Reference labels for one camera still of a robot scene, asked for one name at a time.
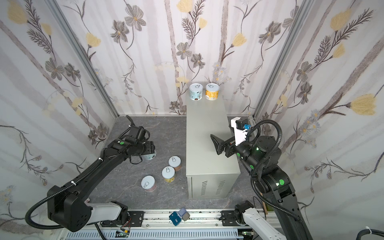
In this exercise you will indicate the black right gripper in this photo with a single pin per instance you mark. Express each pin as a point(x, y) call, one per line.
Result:
point(226, 145)

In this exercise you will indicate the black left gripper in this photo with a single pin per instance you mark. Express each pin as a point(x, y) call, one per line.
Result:
point(134, 132)

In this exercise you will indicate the yellow can with silver lid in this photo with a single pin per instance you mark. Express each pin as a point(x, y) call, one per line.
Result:
point(168, 174)

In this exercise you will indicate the light blue labelled can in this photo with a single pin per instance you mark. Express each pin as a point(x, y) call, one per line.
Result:
point(196, 91)

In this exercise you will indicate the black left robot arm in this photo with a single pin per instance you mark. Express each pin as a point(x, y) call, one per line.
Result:
point(68, 207)

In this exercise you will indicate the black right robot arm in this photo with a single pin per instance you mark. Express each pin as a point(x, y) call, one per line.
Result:
point(269, 182)

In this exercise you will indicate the grey metal cabinet counter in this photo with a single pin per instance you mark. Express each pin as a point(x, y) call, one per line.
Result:
point(209, 175)

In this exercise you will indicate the brown labelled can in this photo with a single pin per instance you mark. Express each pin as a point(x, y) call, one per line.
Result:
point(175, 162)

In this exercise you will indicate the pink labelled can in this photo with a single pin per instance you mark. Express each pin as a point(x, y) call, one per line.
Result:
point(148, 183)

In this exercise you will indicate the small blue grey device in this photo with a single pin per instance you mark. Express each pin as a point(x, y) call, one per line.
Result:
point(177, 217)

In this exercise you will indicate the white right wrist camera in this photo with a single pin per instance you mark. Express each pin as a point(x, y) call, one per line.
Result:
point(241, 125)

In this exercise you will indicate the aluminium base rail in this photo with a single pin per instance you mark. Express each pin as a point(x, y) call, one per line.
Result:
point(203, 224)

